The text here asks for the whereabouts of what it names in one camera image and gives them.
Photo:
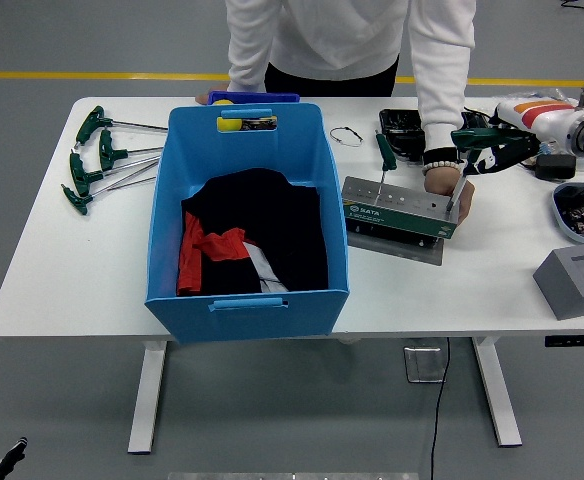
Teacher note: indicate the person's left hand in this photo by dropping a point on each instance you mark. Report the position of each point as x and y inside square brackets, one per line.
[442, 182]

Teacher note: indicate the light blue tray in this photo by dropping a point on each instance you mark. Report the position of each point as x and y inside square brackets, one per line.
[559, 215]

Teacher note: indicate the black red clothing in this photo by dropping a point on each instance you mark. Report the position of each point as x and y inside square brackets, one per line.
[272, 225]

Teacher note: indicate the grey hollow block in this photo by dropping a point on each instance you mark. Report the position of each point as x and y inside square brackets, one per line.
[562, 295]

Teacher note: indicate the white table leg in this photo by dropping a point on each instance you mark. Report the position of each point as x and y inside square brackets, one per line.
[497, 400]
[147, 400]

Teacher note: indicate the person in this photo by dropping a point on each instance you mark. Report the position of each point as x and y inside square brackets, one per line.
[332, 30]

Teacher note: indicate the person's left forearm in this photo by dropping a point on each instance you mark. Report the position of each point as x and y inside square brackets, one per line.
[442, 110]

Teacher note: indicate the person's right forearm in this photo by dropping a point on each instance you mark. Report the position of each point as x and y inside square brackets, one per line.
[244, 70]

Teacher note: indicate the green metal tool holder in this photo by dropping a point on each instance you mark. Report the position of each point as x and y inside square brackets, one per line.
[397, 220]

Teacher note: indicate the dark blue plastic bin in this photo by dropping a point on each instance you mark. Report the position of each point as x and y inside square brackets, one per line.
[272, 96]

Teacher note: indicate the black plastic tray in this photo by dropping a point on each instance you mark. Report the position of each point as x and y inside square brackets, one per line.
[399, 125]

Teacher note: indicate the metal floor plate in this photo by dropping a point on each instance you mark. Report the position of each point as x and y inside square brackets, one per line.
[424, 365]

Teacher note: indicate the person's right hand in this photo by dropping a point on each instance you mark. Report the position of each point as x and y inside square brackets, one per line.
[203, 99]

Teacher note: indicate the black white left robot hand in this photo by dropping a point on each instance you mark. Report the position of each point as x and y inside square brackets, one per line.
[9, 457]

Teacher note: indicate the black table control panel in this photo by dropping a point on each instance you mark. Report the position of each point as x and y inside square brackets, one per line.
[577, 341]

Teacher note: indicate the yellow ball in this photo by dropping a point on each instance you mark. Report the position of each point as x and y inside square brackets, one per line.
[229, 125]

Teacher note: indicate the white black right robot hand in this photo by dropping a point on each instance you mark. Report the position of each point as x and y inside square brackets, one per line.
[537, 120]

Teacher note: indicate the blue plastic storage box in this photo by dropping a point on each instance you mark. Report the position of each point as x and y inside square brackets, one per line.
[252, 325]

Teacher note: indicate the black power adapter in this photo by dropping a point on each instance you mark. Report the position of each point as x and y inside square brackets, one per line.
[554, 166]

